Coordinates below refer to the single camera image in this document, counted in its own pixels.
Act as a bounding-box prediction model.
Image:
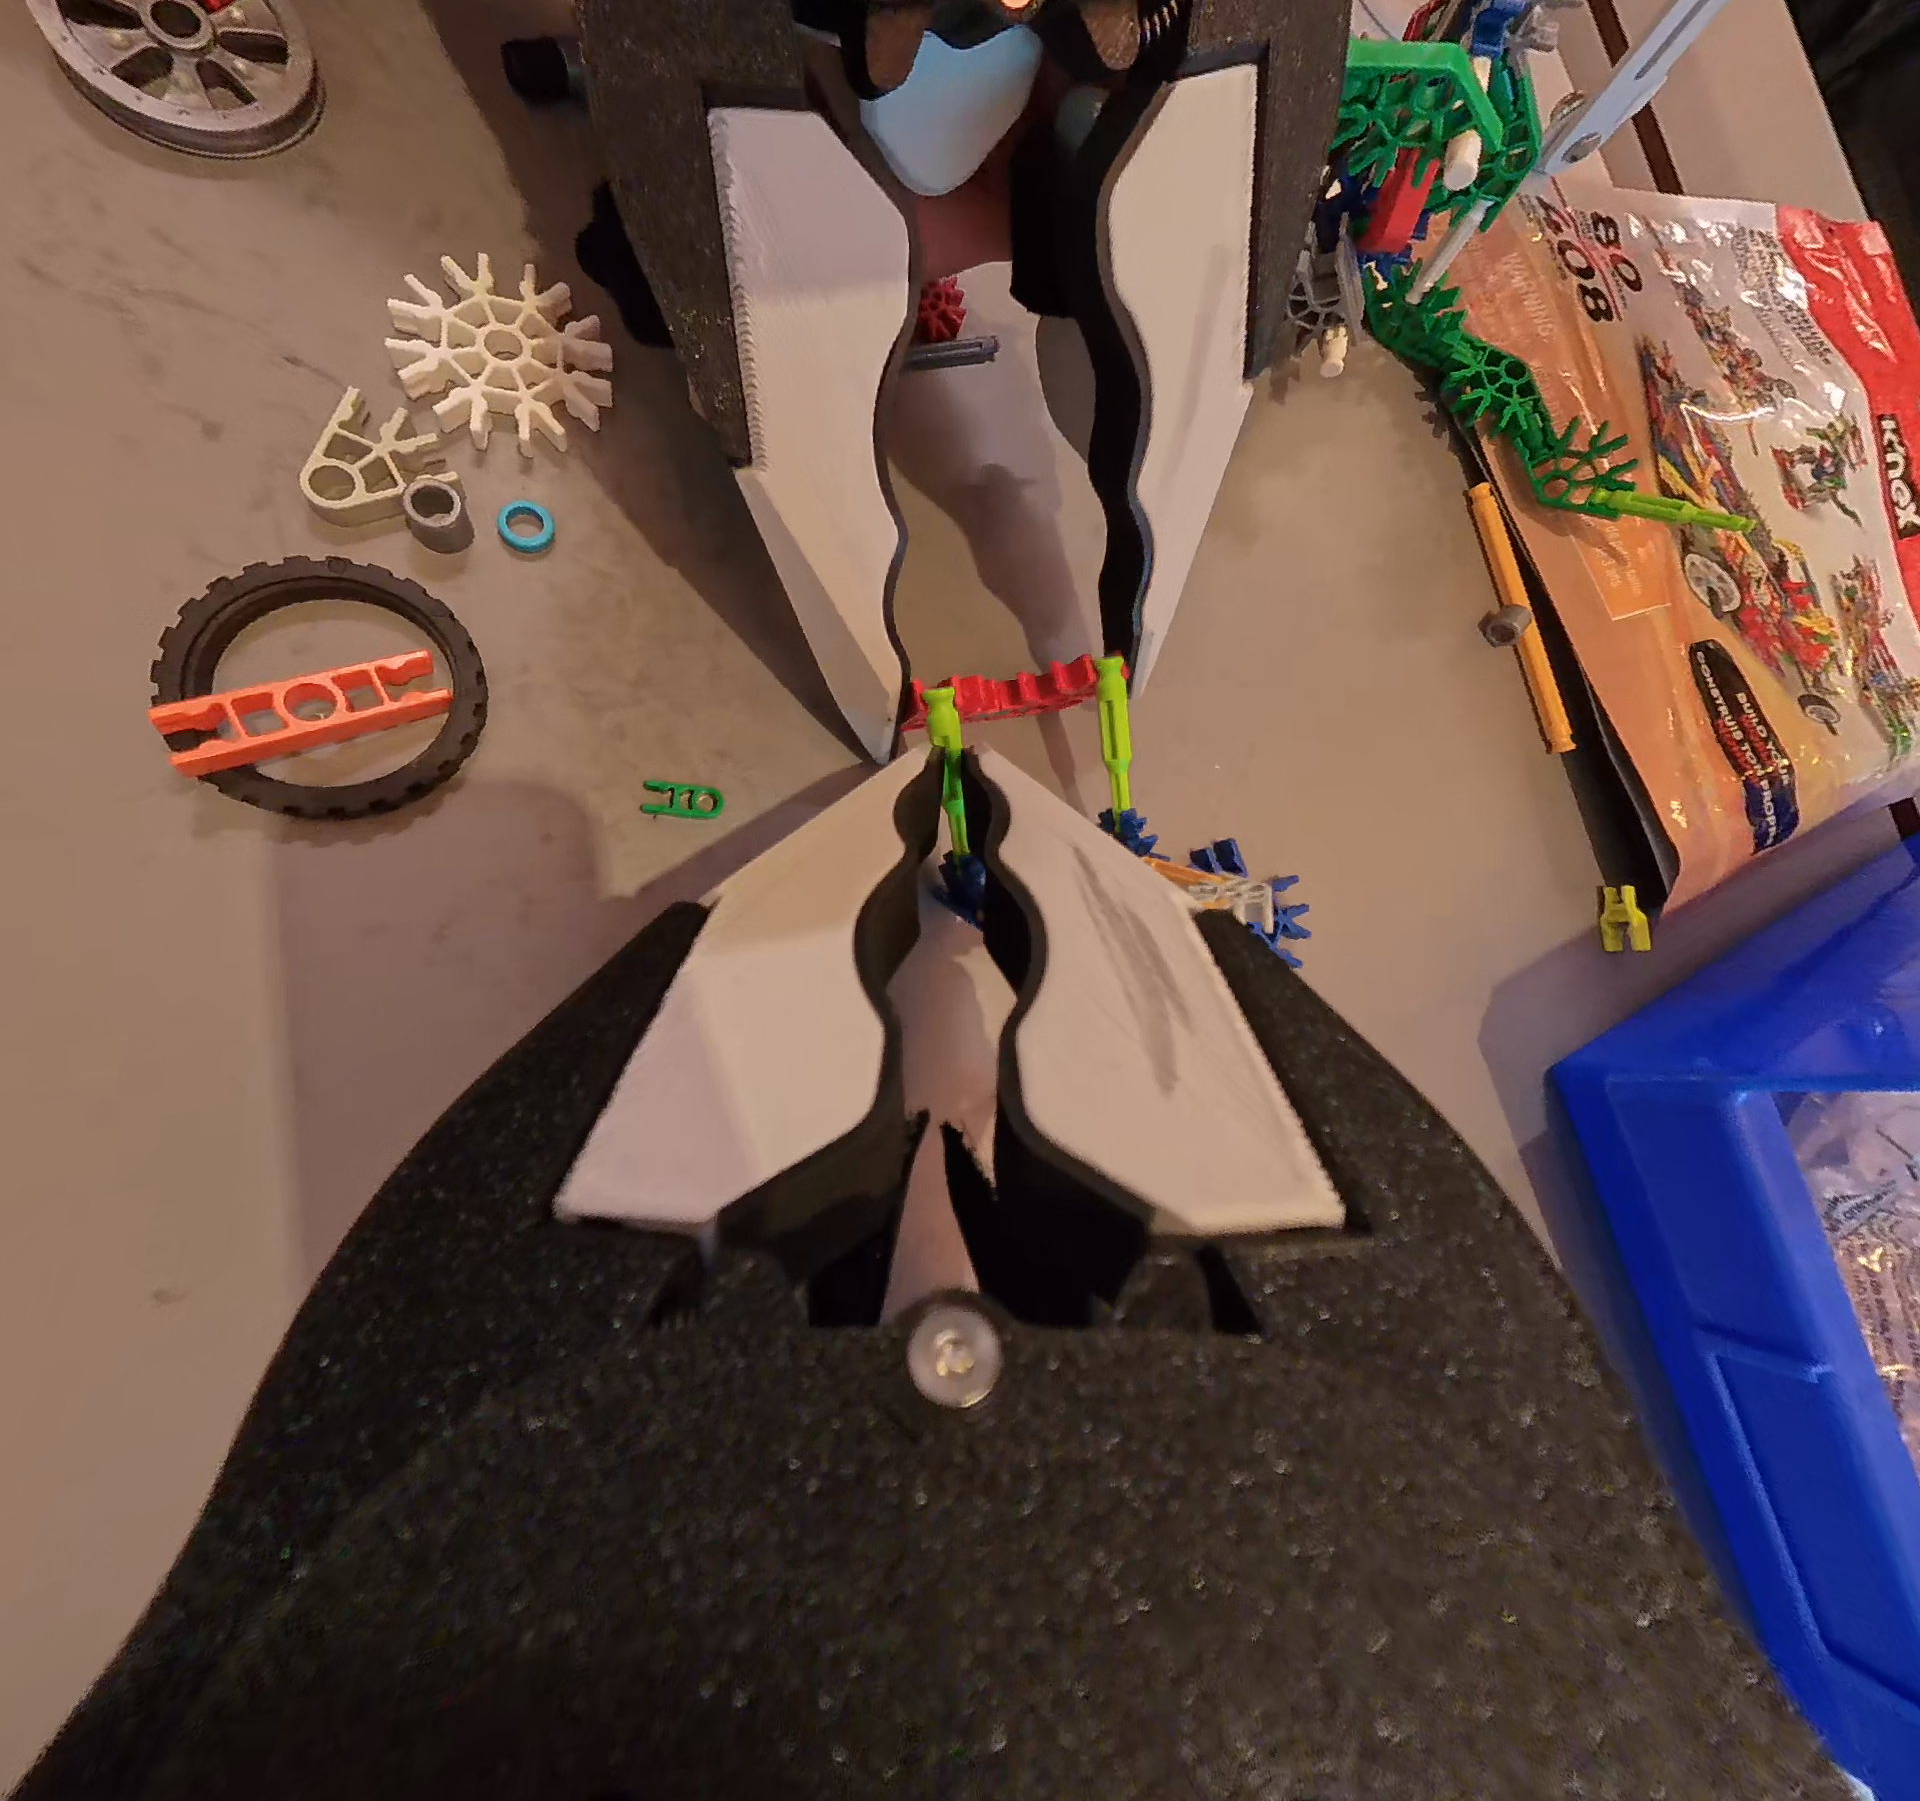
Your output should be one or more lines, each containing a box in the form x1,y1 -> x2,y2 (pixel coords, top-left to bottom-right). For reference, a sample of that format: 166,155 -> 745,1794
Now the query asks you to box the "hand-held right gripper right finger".
962,748 -> 1348,1245

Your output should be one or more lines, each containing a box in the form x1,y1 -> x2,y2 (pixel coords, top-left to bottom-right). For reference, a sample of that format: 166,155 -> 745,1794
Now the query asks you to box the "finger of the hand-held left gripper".
1018,42 -> 1264,705
703,104 -> 918,771

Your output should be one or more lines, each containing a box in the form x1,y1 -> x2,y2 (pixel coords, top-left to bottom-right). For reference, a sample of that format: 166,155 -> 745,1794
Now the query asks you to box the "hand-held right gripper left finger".
555,748 -> 968,1249

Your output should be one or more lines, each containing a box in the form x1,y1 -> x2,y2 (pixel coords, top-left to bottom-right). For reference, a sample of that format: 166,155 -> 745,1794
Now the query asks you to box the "lime green toy rod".
918,683 -> 974,865
1092,653 -> 1135,820

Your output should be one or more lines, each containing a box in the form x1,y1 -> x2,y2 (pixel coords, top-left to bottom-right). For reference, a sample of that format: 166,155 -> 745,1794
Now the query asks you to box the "large blue toy connector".
1184,839 -> 1313,971

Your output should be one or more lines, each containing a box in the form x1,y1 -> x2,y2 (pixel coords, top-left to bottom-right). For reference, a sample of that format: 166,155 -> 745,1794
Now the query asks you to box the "white snowflake toy connector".
384,255 -> 617,458

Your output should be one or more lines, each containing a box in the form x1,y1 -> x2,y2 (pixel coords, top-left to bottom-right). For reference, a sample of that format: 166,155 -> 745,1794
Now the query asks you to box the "green connector toy structure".
1298,0 -> 1764,544

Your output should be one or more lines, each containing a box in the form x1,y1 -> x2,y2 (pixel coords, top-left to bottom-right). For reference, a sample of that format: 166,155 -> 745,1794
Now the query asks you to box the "grey spoked toy wheel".
22,0 -> 324,163

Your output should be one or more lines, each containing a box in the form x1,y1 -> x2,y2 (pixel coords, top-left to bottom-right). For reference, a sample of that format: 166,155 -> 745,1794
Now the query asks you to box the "pale fan-shaped toy connector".
299,385 -> 445,531

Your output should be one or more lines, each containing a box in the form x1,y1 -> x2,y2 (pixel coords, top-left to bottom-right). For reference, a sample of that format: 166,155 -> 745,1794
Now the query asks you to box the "long yellow toy rod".
1468,485 -> 1577,757

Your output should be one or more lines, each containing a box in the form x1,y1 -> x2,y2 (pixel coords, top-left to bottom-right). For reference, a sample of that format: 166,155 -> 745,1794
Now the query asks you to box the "blue plastic storage bin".
1545,833 -> 1920,1801

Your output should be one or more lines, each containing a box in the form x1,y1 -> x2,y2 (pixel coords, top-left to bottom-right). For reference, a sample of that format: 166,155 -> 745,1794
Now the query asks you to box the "K'nex instruction booklet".
1447,189 -> 1920,860

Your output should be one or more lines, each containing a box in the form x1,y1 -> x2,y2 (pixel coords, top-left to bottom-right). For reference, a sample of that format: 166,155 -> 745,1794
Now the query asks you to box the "orange flat toy connector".
147,650 -> 457,781

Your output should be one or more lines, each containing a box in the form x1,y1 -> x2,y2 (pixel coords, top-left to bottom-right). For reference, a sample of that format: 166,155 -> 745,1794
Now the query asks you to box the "black rubber toy tyre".
150,558 -> 490,823

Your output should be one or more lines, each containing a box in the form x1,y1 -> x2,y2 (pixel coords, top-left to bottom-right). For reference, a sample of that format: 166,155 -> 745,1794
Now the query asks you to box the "clear plastic bag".
1778,1084 -> 1920,1400

